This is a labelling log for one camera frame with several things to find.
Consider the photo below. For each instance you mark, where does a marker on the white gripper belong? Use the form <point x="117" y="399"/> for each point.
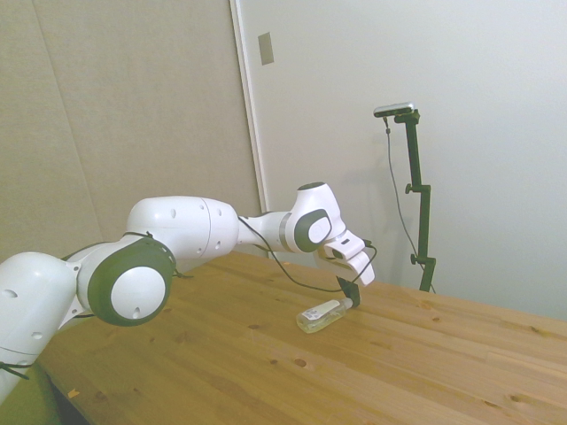
<point x="363" y="265"/>

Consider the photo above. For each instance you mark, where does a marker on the clear sanitizer pump bottle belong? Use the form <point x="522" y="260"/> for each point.
<point x="321" y="315"/>

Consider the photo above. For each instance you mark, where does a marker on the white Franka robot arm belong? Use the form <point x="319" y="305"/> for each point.
<point x="177" y="226"/>

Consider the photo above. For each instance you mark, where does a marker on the small orange tape scrap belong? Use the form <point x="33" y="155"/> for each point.
<point x="74" y="392"/>

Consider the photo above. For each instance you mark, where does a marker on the square jointed camera stand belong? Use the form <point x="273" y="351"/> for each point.
<point x="424" y="212"/>

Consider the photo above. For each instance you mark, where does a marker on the silver exterior camera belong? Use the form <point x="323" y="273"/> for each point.
<point x="394" y="109"/>

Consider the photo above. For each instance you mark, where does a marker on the white vertical wall trim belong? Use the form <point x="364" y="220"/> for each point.
<point x="248" y="110"/>

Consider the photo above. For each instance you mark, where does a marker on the grey wall switch plate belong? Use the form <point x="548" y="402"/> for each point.
<point x="266" y="48"/>

